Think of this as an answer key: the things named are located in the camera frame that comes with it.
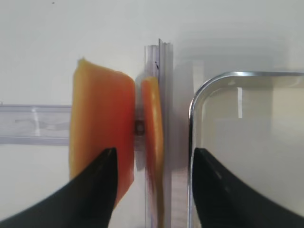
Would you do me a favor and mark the clear left long rail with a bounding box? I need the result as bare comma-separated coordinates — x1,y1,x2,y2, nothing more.
145,39,193,228

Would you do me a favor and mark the white metal tray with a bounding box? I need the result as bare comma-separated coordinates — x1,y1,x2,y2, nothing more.
187,72,304,228

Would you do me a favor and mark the orange cheese slice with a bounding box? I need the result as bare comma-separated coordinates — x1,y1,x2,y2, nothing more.
141,76,164,228
69,58,135,205

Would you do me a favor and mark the standing orange cheese slice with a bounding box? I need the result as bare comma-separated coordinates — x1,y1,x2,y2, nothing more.
141,76,164,228

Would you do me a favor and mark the clear cheese holder track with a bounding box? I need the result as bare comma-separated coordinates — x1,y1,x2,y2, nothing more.
0,102,148,171

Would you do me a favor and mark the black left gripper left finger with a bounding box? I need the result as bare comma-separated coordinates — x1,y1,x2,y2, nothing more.
0,148,117,228

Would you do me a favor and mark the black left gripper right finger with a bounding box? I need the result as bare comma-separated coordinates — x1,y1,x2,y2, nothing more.
192,148,304,228

